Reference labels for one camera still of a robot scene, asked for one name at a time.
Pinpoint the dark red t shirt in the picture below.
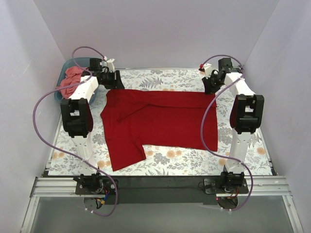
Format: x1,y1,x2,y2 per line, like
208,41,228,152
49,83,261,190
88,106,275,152
101,89,218,171

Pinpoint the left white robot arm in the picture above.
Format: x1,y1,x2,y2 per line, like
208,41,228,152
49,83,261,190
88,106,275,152
60,58,124,195

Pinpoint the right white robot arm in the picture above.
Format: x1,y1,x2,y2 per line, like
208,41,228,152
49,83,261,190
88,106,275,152
199,55,264,194

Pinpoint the blue plastic basket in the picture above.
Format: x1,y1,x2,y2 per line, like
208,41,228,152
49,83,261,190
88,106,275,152
54,57,98,104

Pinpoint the pink t shirt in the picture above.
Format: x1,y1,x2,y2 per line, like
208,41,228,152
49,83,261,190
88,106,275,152
59,66,83,99

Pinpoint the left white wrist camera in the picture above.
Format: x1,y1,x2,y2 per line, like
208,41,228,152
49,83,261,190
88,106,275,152
103,58,115,73

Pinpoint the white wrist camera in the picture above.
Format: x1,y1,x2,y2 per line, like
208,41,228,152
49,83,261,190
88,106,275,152
103,58,115,73
199,63,213,78

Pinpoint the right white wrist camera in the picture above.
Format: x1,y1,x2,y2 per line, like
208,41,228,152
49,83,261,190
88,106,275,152
199,63,213,78

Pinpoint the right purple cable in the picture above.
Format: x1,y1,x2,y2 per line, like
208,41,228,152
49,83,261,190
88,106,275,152
200,54,255,212

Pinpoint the purple cable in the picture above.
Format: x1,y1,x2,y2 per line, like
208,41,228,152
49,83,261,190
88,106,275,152
200,54,255,212
33,46,119,216

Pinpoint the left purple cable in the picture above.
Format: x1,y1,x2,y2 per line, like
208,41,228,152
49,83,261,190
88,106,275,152
33,46,119,216

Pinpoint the aluminium frame rail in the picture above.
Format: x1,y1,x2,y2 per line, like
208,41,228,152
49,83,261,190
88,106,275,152
21,176,86,231

